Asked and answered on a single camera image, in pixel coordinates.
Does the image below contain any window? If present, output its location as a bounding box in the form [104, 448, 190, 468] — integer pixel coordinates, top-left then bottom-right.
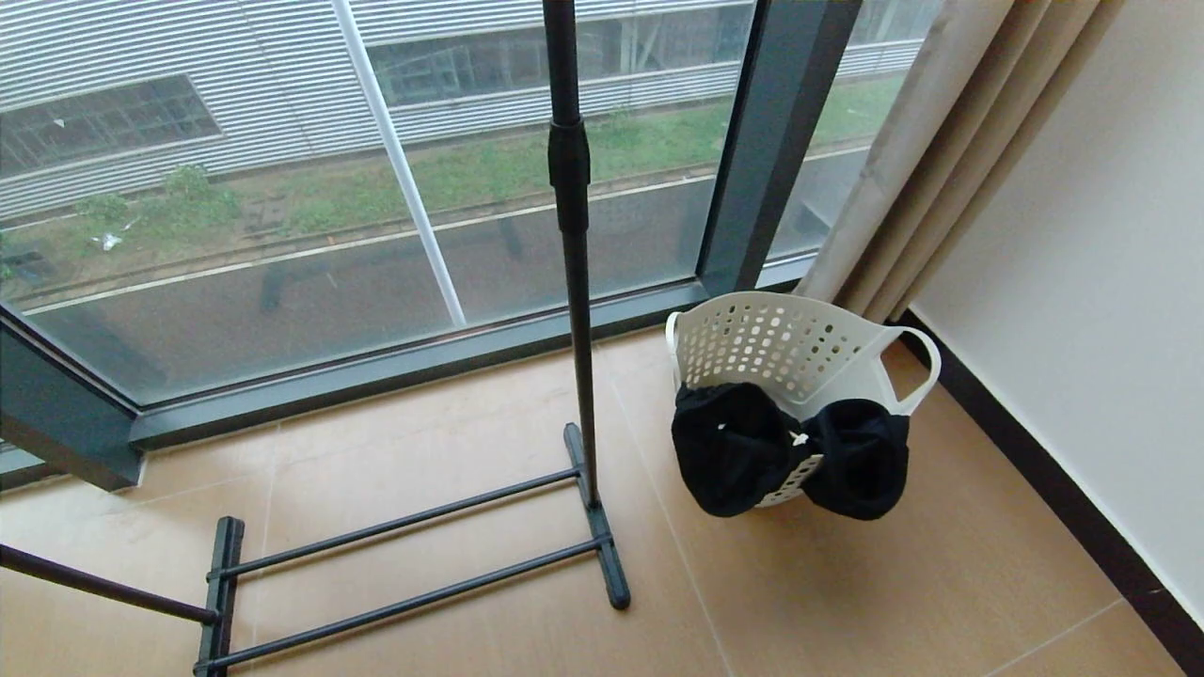
[0, 0, 942, 490]

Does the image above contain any heap of clothes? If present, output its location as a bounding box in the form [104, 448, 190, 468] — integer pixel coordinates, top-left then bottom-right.
[671, 381, 911, 521]

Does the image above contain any white laundry basket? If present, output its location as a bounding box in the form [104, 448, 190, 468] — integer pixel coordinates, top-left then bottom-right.
[665, 291, 943, 513]

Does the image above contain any black clothes rack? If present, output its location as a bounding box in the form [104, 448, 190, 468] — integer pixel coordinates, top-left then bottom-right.
[0, 0, 632, 677]

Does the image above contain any beige curtain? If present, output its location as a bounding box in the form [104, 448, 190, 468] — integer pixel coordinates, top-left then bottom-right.
[798, 0, 1125, 325]

